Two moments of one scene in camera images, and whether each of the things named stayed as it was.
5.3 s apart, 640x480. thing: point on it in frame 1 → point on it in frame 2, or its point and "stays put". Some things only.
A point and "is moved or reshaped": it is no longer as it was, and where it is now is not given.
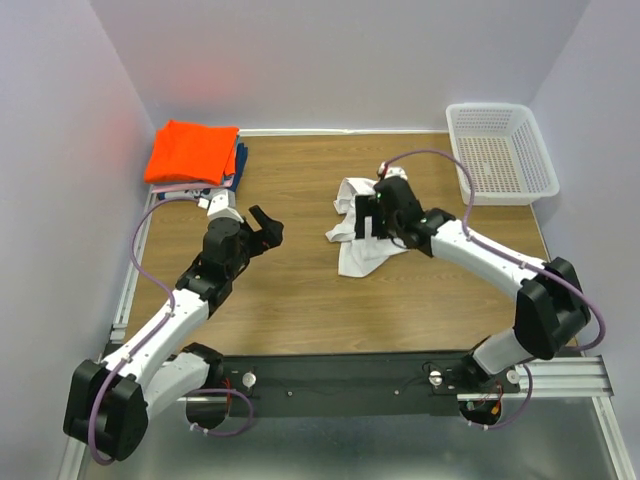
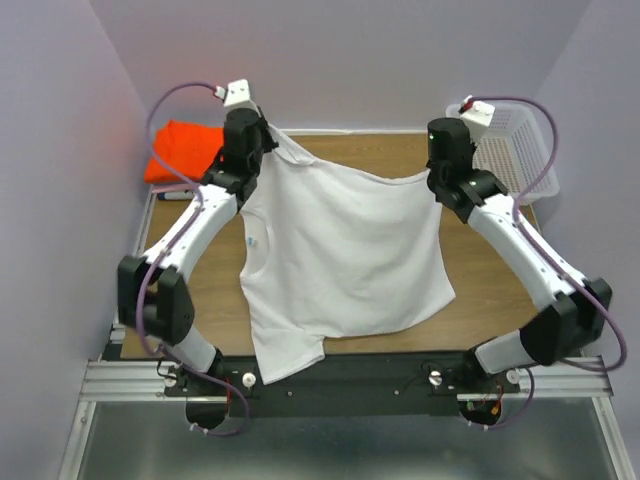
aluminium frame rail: [571, 379] stays put
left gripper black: [270, 236] → [268, 143]
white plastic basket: [505, 153] stays put
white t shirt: [357, 256] is moved or reshaped
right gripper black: [369, 205] → [473, 148]
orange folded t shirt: [182, 151] stays put
